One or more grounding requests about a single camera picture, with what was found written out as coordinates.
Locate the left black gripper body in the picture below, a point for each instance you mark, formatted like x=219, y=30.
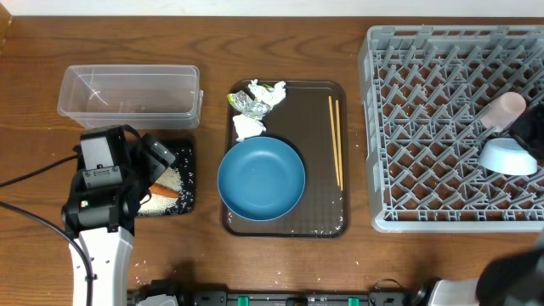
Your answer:
x=136, y=177

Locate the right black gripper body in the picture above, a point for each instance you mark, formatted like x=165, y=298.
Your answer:
x=529, y=129

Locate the pale pink cup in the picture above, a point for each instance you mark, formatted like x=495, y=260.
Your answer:
x=504, y=111

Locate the orange carrot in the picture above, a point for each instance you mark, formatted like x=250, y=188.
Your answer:
x=157, y=189

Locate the light blue bowl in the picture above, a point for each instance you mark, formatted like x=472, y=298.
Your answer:
x=506, y=156

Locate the white rice pile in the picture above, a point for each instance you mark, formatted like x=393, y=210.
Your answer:
x=157, y=205

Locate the white tissue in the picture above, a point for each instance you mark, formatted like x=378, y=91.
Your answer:
x=247, y=127
x=270, y=95

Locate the foil wrapper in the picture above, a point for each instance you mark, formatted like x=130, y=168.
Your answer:
x=242, y=102

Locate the dark blue plate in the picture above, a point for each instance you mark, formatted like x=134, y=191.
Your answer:
x=261, y=179

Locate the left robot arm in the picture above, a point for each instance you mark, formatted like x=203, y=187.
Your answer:
x=100, y=255

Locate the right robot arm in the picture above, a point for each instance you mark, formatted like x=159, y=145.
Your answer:
x=508, y=281

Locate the black waste tray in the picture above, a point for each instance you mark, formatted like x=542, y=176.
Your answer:
x=185, y=161

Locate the grey dishwasher rack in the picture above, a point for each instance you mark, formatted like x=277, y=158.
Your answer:
x=424, y=89

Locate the clear plastic bin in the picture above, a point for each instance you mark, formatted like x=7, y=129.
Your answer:
x=141, y=96

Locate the crumpled white tissue top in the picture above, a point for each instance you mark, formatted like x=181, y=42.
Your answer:
x=270, y=95

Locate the dark brown serving tray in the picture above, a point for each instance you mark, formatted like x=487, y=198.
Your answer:
x=302, y=121

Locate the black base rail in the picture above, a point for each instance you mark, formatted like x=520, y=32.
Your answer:
x=171, y=292

